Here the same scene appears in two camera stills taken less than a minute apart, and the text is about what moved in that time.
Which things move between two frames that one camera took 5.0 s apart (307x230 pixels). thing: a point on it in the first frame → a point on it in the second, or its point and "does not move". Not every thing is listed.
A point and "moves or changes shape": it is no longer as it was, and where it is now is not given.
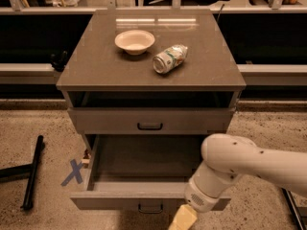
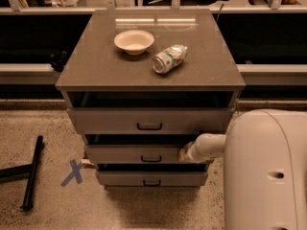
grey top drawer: (153, 121) does not move
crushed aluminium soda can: (170, 58) does not move
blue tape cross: (75, 168) does not move
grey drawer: (139, 172) moves or changes shape
